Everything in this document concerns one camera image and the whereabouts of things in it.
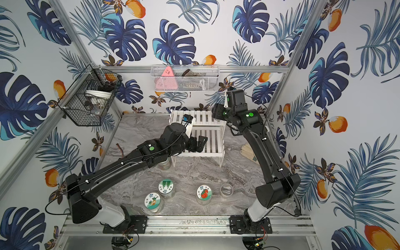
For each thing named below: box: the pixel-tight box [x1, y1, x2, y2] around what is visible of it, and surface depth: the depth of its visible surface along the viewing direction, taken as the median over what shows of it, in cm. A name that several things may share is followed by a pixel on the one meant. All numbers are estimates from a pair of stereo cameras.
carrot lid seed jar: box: [143, 192, 165, 215], surface depth 76 cm
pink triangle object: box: [154, 65, 179, 91], surface depth 92 cm
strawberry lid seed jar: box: [196, 184, 213, 206], surface depth 78 cm
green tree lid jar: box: [158, 178, 176, 200], surface depth 80 cm
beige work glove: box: [239, 142, 260, 166], surface depth 102 cm
